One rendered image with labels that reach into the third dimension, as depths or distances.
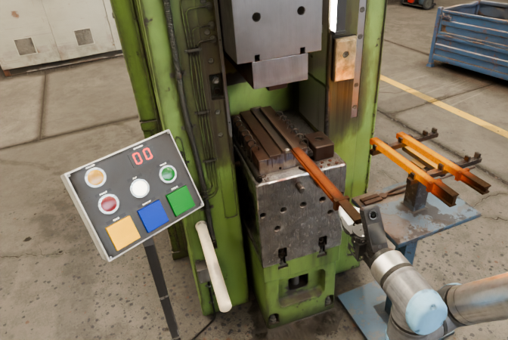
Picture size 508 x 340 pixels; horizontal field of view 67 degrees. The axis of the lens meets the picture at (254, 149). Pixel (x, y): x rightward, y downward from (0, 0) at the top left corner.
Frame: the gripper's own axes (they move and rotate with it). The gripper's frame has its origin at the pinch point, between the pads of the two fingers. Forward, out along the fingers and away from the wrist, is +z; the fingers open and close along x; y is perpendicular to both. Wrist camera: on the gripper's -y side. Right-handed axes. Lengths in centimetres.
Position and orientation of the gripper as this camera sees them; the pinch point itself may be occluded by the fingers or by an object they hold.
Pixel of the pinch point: (345, 205)
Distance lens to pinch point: 113.3
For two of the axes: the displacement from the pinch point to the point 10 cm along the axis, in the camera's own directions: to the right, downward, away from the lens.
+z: -3.1, -4.9, 8.2
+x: 9.5, -2.2, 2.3
